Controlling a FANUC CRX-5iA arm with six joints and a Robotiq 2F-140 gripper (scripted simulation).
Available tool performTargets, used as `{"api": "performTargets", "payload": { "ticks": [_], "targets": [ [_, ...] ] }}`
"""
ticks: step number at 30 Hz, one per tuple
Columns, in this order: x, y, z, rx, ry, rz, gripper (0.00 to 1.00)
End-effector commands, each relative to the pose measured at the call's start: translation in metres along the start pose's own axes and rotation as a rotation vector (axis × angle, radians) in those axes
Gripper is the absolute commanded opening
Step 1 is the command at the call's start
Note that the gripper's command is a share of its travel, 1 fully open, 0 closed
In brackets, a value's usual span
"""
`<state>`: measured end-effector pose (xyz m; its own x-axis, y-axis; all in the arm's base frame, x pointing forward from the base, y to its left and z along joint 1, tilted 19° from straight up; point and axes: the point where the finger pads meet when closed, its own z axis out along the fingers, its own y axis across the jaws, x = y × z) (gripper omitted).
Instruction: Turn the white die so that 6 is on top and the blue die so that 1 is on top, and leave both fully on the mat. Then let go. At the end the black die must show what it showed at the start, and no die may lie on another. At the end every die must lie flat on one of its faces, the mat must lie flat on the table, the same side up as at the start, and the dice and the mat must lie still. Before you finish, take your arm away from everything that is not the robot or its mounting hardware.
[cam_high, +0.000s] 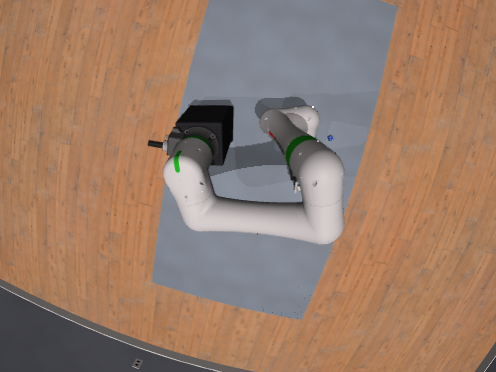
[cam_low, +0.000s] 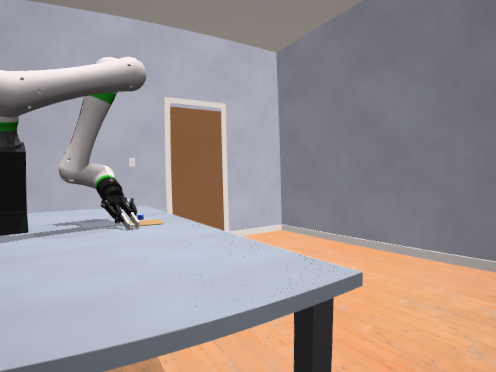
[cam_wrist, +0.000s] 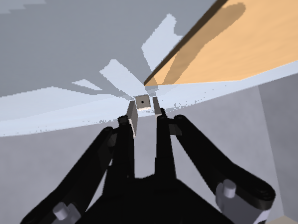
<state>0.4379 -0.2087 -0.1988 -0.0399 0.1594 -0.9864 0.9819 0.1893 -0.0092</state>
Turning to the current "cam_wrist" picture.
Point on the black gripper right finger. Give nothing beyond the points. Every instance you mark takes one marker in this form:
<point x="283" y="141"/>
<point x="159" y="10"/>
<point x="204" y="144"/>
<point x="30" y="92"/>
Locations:
<point x="241" y="196"/>

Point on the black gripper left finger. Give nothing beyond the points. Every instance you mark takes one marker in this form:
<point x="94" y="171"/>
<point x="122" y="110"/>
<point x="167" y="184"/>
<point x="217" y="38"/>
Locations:
<point x="70" y="200"/>

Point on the white die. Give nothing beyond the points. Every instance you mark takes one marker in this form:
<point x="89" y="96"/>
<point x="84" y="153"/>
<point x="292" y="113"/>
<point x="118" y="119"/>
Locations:
<point x="143" y="102"/>

